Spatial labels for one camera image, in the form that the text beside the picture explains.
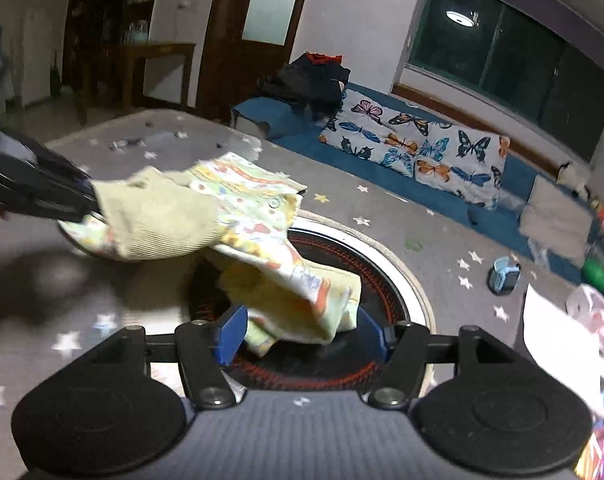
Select dark window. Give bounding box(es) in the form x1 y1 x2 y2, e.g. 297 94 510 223
409 0 604 160

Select brown door with glass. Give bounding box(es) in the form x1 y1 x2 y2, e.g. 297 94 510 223
195 0 304 122

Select blue sofa mattress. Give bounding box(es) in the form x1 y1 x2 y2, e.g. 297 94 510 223
231 84 595 284

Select white paper sheet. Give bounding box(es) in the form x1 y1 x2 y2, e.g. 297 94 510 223
523 286 604 415

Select butterfly print pillow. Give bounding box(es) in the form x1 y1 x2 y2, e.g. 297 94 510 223
318 89 453 178
415 124 510 209

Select grey star pattern tablecloth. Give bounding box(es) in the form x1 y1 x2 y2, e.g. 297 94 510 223
0 131 590 479

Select blue toy watch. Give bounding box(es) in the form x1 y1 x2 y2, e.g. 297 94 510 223
486 257 521 296

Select grey beige cushion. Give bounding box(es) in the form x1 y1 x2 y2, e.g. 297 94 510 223
519 176 593 268

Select green round toy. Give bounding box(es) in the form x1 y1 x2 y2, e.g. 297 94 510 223
581 257 604 295

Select plush toys pile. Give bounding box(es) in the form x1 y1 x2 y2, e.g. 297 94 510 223
557 162 604 236

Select wooden side table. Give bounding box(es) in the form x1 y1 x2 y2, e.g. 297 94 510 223
76 40 198 126

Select black round induction cooker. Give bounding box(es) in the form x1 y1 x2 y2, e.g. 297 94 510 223
185 227 413 392

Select pink white tissue box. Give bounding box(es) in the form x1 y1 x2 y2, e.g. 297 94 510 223
566 284 604 350

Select dark clothes pile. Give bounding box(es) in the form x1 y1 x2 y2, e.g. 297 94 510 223
257 52 351 115

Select colourful patterned baby garment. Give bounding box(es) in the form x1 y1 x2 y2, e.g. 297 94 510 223
60 152 361 354

